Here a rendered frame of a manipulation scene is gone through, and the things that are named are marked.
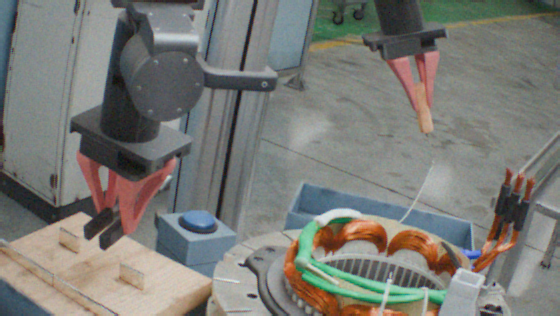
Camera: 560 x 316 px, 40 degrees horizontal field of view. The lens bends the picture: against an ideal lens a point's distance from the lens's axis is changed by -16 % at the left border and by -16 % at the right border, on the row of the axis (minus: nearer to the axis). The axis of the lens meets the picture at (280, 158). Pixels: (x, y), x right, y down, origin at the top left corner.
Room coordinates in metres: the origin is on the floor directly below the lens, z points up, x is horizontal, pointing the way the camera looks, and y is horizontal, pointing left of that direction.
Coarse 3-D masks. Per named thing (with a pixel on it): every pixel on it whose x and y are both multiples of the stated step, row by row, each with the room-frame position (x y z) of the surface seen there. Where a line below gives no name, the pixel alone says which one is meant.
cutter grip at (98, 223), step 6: (102, 210) 0.70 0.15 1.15; (108, 210) 0.70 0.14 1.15; (96, 216) 0.69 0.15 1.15; (102, 216) 0.69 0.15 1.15; (108, 216) 0.70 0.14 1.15; (90, 222) 0.68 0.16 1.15; (96, 222) 0.68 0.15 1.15; (102, 222) 0.69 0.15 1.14; (108, 222) 0.70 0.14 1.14; (84, 228) 0.67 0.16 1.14; (90, 228) 0.67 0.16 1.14; (96, 228) 0.68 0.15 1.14; (102, 228) 0.69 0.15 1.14; (84, 234) 0.68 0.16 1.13; (90, 234) 0.67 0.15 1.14; (96, 234) 0.68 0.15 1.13; (90, 240) 0.68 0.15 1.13
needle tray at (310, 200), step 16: (304, 192) 1.09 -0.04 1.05; (320, 192) 1.09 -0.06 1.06; (336, 192) 1.09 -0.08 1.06; (304, 208) 1.09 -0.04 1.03; (320, 208) 1.09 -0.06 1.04; (336, 208) 1.09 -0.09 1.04; (352, 208) 1.08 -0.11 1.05; (368, 208) 1.08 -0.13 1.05; (384, 208) 1.08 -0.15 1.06; (400, 208) 1.08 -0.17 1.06; (416, 208) 1.08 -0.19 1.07; (288, 224) 0.99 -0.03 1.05; (304, 224) 0.99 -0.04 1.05; (416, 224) 1.07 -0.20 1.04; (432, 224) 1.07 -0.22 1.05; (448, 224) 1.07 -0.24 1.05; (464, 224) 1.07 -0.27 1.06; (448, 240) 1.07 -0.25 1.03; (464, 240) 1.07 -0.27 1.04
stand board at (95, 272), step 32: (64, 224) 0.81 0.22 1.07; (0, 256) 0.70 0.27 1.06; (32, 256) 0.72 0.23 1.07; (64, 256) 0.74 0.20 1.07; (96, 256) 0.76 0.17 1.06; (128, 256) 0.78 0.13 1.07; (160, 256) 0.80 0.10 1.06; (32, 288) 0.66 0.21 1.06; (96, 288) 0.70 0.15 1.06; (128, 288) 0.72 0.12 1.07; (160, 288) 0.73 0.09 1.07; (192, 288) 0.75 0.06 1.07
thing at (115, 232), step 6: (114, 222) 0.69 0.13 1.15; (120, 222) 0.69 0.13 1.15; (108, 228) 0.68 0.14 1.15; (114, 228) 0.68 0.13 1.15; (120, 228) 0.69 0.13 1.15; (102, 234) 0.67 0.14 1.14; (108, 234) 0.67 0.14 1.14; (114, 234) 0.68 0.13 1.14; (120, 234) 0.69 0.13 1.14; (102, 240) 0.66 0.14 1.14; (108, 240) 0.67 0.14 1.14; (114, 240) 0.68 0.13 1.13; (102, 246) 0.67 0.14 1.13; (108, 246) 0.67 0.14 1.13
